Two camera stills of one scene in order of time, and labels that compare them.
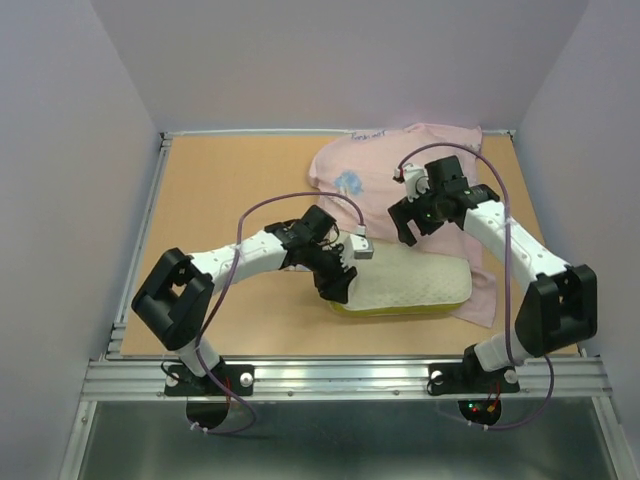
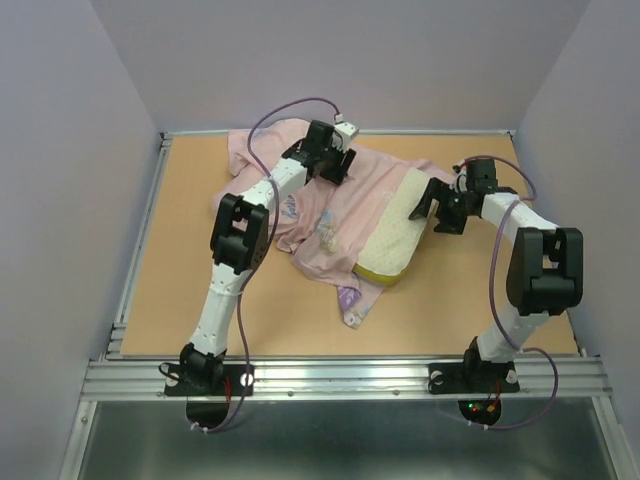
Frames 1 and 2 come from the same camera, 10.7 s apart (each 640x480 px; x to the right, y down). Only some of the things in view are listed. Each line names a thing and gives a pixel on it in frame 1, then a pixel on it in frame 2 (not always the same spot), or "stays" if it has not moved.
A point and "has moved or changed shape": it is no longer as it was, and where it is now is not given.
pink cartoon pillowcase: x=356 y=185 → x=324 y=226
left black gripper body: x=325 y=264 → x=331 y=158
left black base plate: x=182 y=382 stays
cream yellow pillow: x=407 y=281 has moved or changed shape
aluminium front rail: x=277 y=379 stays
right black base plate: x=470 y=378 stays
